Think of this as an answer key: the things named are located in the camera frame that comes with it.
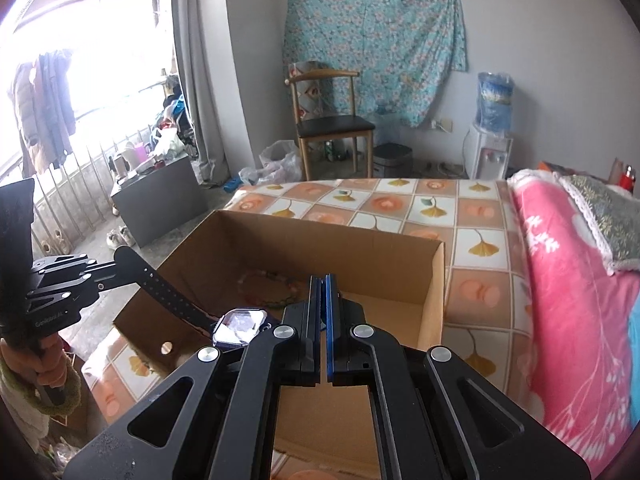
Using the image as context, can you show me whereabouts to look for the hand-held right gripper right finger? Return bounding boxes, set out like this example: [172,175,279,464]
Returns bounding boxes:
[325,274,592,480]

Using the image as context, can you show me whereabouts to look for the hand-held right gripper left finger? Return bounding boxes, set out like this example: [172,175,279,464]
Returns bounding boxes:
[62,275,326,480]

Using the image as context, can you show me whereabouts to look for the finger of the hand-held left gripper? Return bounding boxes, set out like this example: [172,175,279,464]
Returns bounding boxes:
[29,271,138,317]
[31,254,123,286]

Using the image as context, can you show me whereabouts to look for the multicoloured bead bracelet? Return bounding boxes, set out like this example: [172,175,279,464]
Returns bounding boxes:
[234,269,307,307]

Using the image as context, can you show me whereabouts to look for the cardboard box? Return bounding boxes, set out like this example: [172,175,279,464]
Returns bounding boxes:
[112,209,447,476]

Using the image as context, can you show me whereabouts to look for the purple smartwatch with black strap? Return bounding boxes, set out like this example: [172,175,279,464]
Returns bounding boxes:
[114,245,273,348]

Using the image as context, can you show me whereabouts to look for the person's left forearm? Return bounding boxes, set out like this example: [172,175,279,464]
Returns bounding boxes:
[0,340,83,453]

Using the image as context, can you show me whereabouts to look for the person's left hand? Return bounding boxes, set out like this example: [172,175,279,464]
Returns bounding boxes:
[27,332,68,388]

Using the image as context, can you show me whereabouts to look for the pair of pale shoes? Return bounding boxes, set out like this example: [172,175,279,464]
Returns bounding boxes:
[106,227,137,249]

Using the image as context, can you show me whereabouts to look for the metal window railing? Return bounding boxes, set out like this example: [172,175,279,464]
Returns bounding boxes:
[0,125,151,256]

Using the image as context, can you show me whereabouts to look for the dark cabinet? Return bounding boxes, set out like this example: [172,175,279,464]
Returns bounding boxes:
[111,152,209,248]

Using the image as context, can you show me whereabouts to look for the hanging jackets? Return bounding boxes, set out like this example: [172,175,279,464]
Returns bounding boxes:
[9,49,77,177]

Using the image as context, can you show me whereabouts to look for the clear plastic bag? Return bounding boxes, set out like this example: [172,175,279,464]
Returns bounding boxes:
[239,139,304,187]

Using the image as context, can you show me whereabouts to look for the patterned plastic tablecloth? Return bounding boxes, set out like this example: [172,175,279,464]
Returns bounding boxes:
[82,177,533,480]

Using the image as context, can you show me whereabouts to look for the small grey bin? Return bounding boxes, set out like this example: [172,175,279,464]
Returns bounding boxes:
[372,143,415,179]

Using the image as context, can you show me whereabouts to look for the pile of clothes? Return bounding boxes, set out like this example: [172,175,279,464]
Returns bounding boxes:
[149,74,198,161]

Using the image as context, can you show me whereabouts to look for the wooden chair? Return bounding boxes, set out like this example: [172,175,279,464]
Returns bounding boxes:
[284,61,377,182]

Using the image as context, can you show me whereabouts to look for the white water dispenser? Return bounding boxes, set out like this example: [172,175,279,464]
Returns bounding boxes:
[464,124,514,181]

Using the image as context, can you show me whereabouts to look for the grey curtain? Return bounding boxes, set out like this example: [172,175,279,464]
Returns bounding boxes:
[170,0,241,186]

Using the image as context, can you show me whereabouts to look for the pink floral blanket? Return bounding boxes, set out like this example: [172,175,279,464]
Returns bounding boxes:
[507,169,640,461]

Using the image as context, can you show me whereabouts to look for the grey lace-trimmed pillow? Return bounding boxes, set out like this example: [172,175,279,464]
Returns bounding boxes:
[555,174,640,276]

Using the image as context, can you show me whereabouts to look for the teal floral wall cloth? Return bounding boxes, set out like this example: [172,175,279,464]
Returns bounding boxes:
[282,0,469,128]

